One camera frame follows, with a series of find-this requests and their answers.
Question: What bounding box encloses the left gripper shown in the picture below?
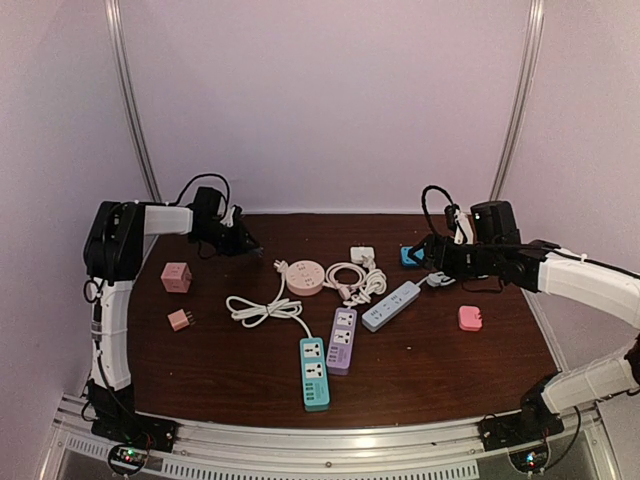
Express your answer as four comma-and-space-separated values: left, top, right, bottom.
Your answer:
193, 221, 258, 258

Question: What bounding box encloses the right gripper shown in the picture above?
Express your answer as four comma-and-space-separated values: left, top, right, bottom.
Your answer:
408, 234, 501, 283

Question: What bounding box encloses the blue white cube socket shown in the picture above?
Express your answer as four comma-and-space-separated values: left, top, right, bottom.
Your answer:
400, 246, 424, 268

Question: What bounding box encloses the grey blue strip cable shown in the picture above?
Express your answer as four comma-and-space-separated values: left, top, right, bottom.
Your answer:
417, 272, 456, 290

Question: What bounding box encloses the purple strip white cable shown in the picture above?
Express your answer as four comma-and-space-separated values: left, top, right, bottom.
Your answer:
345, 257, 388, 309

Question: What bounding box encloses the pink round power strip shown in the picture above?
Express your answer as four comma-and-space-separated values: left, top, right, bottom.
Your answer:
285, 260, 325, 297

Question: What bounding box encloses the teal strip white cable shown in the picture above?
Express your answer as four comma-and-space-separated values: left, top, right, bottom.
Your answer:
225, 259, 319, 341

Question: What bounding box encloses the white square plug adapter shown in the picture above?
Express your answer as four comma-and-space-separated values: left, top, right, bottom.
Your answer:
349, 246, 375, 265

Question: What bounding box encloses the pink square plug adapter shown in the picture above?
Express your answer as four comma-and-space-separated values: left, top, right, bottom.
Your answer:
458, 305, 483, 332

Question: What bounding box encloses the pink cube socket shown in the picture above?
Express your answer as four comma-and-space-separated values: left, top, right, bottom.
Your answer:
161, 262, 192, 294

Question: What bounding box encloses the grey blue power strip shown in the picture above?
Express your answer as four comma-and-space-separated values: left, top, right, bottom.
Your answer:
361, 281, 421, 332

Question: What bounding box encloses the small pink plug adapter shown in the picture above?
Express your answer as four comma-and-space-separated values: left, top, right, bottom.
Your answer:
167, 309, 194, 332

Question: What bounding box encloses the purple power strip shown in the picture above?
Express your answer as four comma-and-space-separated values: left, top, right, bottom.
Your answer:
326, 307, 357, 376

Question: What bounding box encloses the teal power strip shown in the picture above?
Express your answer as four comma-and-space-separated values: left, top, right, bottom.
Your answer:
299, 337, 331, 412

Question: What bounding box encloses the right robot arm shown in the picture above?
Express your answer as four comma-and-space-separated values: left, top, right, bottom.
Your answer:
409, 234, 639, 442

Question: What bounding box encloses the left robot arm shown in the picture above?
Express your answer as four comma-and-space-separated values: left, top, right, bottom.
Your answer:
83, 201, 261, 444

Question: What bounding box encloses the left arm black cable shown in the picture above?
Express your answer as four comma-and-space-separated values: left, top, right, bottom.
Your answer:
82, 172, 232, 306

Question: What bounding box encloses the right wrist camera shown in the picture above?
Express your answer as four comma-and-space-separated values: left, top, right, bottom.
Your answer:
444, 201, 521, 245

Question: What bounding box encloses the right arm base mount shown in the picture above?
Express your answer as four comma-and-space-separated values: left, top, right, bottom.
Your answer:
478, 412, 564, 451

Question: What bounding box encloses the front aluminium rail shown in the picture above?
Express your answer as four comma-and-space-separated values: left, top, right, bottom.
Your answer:
49, 394, 616, 480

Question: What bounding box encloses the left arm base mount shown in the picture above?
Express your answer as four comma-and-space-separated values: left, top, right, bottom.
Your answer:
91, 414, 178, 453

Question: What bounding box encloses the right aluminium frame post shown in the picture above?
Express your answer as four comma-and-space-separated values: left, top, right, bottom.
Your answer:
489, 0, 545, 200

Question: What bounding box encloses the aluminium frame post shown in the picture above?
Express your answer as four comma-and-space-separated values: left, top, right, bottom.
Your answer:
489, 0, 545, 200
104, 0, 162, 202

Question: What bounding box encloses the left aluminium frame post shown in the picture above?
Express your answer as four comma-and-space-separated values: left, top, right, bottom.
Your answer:
104, 0, 162, 202

